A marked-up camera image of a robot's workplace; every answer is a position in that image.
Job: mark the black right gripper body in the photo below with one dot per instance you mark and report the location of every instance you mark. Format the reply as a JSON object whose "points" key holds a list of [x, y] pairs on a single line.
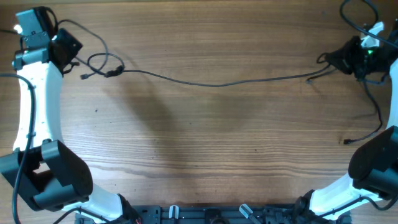
{"points": [[360, 60]]}

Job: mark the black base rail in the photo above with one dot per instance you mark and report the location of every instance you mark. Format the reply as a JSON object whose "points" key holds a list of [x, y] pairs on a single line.
{"points": [[268, 214]]}

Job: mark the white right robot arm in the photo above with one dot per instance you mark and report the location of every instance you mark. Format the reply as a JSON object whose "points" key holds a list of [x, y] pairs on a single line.
{"points": [[372, 171]]}

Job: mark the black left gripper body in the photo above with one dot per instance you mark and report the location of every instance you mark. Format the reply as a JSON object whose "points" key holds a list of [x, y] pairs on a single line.
{"points": [[70, 45]]}

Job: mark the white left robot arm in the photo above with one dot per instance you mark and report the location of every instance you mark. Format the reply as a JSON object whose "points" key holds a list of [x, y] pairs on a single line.
{"points": [[42, 171]]}

